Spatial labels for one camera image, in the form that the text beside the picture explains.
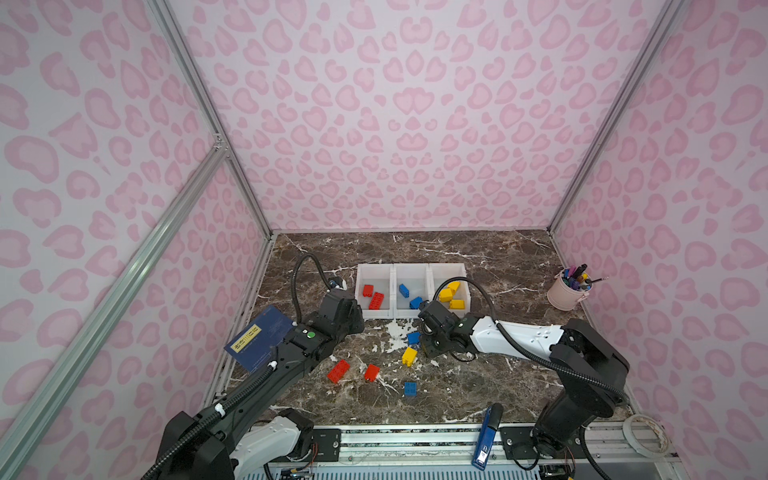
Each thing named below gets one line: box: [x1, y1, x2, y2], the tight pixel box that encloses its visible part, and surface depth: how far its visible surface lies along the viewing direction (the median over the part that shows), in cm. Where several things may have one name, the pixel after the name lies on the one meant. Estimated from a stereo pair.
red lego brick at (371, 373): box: [364, 364, 381, 382], surface depth 86 cm
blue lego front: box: [404, 382, 417, 396], surface depth 83 cm
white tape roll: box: [622, 414, 670, 459], surface depth 75 cm
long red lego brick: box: [326, 359, 351, 384], surface depth 86 cm
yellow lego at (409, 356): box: [401, 347, 418, 367], surface depth 88 cm
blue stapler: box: [471, 402, 504, 471], surface depth 73 cm
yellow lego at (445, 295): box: [438, 288, 453, 302], surface depth 99 cm
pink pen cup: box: [547, 264, 594, 311], surface depth 93 cm
